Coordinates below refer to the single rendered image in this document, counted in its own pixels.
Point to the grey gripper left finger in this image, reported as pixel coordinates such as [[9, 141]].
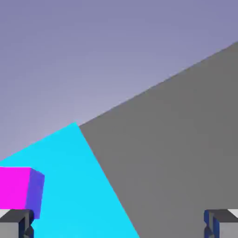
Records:
[[13, 223]]

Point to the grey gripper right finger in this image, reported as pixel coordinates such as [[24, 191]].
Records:
[[223, 223]]

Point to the small magenta cube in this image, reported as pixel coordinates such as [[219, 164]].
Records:
[[14, 187]]

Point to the large cyan box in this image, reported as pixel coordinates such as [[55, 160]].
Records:
[[74, 186]]

